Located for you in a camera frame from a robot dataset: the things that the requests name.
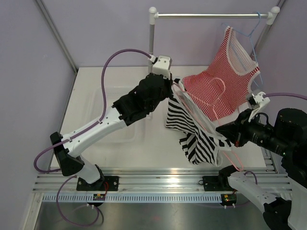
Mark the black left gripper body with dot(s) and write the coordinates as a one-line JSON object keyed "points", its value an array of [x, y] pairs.
{"points": [[166, 90]]}

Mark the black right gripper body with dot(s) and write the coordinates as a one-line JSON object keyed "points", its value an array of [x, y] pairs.
{"points": [[245, 130]]}

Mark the pink wire hanger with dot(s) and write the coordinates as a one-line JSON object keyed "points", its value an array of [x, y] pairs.
{"points": [[212, 105]]}

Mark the black white striped tank top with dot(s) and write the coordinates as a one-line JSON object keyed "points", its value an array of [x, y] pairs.
{"points": [[200, 141]]}

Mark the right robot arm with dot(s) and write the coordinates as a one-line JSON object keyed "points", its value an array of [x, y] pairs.
{"points": [[287, 138]]}

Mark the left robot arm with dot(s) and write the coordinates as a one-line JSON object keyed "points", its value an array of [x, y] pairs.
{"points": [[128, 109]]}

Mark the red white striped tank top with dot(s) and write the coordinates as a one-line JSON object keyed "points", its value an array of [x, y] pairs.
{"points": [[220, 89]]}

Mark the silver white clothes rack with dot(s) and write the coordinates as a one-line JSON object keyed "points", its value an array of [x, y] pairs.
{"points": [[154, 15]]}

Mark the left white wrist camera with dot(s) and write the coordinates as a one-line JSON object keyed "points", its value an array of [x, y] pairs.
{"points": [[160, 66]]}

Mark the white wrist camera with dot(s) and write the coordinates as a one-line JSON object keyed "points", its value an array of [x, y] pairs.
{"points": [[257, 102], [160, 66]]}

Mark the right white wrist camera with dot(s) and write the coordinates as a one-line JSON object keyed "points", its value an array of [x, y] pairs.
{"points": [[257, 102]]}

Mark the right aluminium frame post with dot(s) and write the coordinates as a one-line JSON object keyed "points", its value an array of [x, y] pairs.
{"points": [[280, 3]]}

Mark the aluminium frame post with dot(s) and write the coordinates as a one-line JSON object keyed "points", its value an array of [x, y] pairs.
{"points": [[280, 3], [53, 28]]}

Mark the white slotted cable duct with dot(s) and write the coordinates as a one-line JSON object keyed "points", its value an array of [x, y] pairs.
{"points": [[132, 198]]}

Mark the left aluminium frame post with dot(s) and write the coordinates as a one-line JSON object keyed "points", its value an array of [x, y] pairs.
{"points": [[53, 28]]}

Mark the aluminium mounting rail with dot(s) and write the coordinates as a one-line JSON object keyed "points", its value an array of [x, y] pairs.
{"points": [[185, 180]]}

